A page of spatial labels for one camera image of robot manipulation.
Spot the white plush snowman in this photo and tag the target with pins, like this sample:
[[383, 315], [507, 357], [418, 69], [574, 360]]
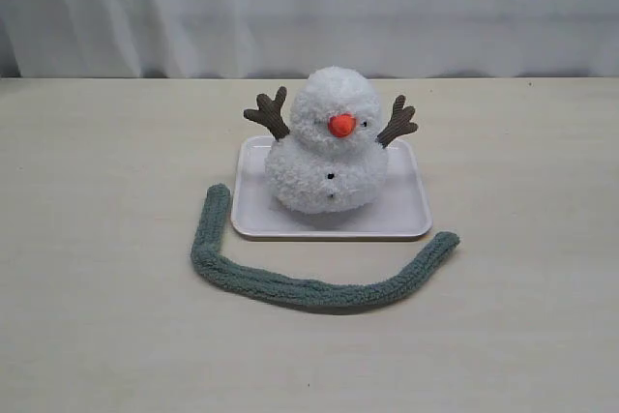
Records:
[[330, 154]]

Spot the green knitted scarf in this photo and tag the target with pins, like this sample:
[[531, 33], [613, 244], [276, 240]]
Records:
[[299, 294]]

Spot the white rectangular plastic tray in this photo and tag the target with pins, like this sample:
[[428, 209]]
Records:
[[401, 211]]

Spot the white backdrop curtain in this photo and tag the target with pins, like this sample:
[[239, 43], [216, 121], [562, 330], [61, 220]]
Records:
[[275, 38]]

